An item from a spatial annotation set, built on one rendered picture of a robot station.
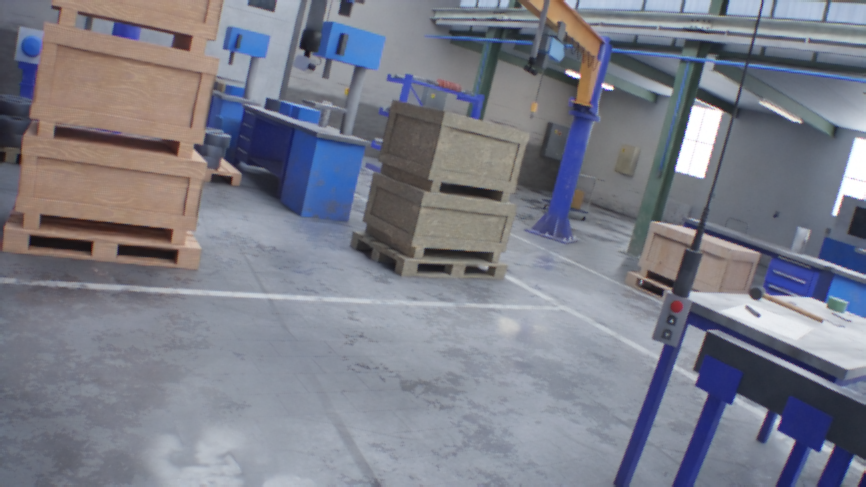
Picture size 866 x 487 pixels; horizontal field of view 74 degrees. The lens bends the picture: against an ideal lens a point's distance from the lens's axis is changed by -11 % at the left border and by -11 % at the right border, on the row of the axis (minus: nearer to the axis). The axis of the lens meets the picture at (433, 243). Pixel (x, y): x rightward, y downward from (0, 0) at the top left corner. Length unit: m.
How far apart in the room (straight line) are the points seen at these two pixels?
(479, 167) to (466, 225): 0.50
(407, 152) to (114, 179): 2.39
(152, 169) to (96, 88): 0.58
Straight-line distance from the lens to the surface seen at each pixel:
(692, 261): 1.61
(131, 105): 4.11
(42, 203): 4.16
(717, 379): 2.12
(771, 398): 2.05
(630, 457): 2.83
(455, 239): 5.41
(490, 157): 5.51
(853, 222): 12.94
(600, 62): 9.40
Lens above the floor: 1.30
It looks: 11 degrees down
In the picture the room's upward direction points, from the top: 14 degrees clockwise
